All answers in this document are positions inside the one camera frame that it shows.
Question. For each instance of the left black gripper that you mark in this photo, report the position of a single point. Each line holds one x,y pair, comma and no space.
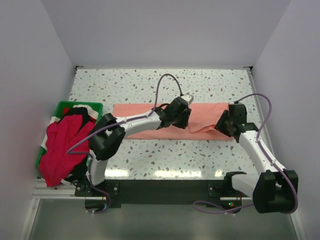
184,123

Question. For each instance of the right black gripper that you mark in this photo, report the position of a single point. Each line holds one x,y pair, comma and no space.
219,126

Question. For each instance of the salmon pink t shirt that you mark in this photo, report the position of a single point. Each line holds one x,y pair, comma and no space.
202,121

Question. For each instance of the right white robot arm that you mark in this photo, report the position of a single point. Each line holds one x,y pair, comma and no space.
275,189

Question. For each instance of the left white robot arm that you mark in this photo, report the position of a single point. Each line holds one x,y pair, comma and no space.
110,131

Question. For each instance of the black garment in basket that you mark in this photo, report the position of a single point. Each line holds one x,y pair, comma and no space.
77,124

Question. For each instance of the red t shirt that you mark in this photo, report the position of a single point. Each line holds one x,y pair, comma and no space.
50,165

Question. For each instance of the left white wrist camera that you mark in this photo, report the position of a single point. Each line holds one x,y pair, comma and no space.
188,98

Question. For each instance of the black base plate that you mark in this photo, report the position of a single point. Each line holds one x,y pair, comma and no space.
107,201

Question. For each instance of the aluminium frame rail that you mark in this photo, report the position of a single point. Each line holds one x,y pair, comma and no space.
137,191

